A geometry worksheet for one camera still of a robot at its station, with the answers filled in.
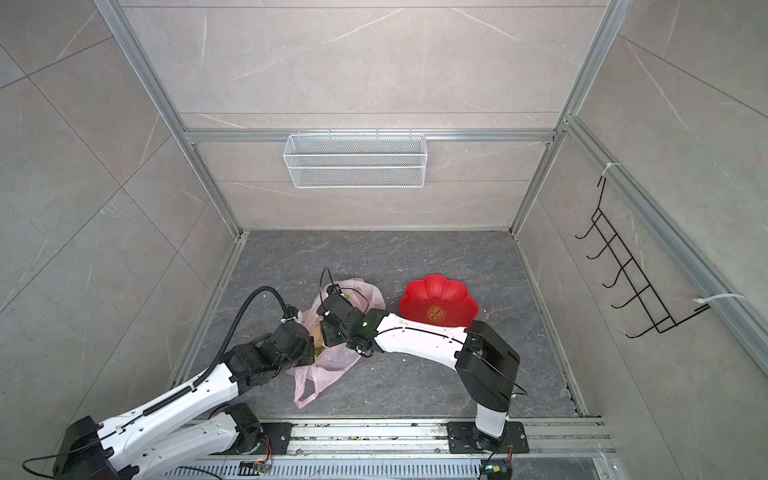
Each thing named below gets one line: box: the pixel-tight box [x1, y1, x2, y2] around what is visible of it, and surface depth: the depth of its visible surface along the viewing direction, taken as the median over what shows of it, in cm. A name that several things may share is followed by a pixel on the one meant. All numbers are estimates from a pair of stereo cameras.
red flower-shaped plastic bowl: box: [399, 274, 479, 329], surface depth 102 cm
